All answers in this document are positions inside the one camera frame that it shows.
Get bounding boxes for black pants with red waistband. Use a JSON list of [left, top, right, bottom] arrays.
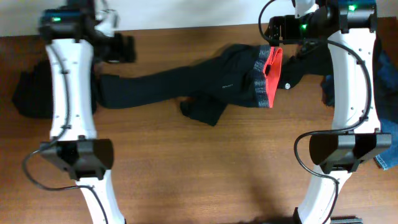
[[96, 44, 283, 126]]

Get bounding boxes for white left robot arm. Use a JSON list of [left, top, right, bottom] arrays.
[[38, 1, 126, 223]]

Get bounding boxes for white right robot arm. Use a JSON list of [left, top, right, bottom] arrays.
[[261, 0, 392, 224]]

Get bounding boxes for black garment with button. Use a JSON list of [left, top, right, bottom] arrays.
[[277, 45, 333, 90]]

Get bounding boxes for black folded cloth pile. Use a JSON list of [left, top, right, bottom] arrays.
[[12, 60, 53, 119]]

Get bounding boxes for blue denim jeans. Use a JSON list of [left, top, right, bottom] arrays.
[[321, 51, 398, 171]]

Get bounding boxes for black metal rail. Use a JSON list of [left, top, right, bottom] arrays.
[[330, 217, 364, 224]]

